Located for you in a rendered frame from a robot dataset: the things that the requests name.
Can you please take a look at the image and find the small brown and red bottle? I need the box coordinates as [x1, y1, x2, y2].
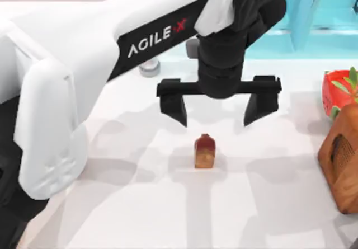
[194, 133, 217, 170]

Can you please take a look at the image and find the light blue rack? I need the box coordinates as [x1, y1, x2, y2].
[267, 0, 358, 54]

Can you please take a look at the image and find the pale grey rounded box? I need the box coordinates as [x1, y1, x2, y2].
[186, 38, 200, 60]

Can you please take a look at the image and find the brown wooden box with grille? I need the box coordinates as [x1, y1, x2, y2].
[317, 103, 358, 214]

